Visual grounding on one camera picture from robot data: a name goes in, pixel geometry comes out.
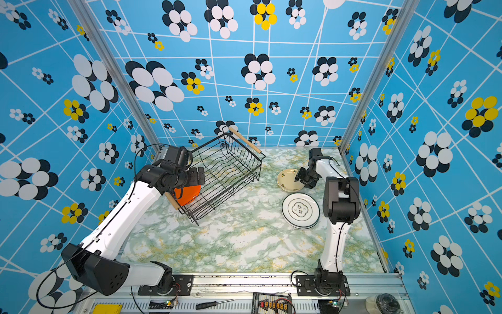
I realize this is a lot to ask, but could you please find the black wire dish rack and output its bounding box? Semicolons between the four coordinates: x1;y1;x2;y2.
166;127;265;224

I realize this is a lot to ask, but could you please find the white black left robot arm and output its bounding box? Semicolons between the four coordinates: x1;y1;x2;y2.
61;146;205;296

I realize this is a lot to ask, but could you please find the black terminal board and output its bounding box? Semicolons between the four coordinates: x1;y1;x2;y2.
251;293;296;314

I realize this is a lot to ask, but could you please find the orange plate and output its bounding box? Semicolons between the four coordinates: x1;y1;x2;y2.
175;185;201;206

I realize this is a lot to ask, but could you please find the cream plate with stamp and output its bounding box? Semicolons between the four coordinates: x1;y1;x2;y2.
277;169;304;192

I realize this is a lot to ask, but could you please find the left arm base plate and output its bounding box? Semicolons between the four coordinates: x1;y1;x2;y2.
137;274;194;296

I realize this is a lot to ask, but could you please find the clear plastic container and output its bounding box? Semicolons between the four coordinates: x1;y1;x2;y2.
365;293;401;314

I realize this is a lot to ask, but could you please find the yellow box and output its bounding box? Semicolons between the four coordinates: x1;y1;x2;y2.
92;304;123;314

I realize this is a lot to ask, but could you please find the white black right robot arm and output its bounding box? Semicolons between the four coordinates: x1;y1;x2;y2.
295;148;361;296

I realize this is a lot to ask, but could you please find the white plate green rim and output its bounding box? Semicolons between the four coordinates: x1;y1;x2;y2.
281;192;320;230

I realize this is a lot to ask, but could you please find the black handled screwdriver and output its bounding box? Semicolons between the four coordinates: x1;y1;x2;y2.
196;299;234;310

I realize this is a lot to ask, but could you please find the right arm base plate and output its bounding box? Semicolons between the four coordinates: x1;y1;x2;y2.
295;273;351;298

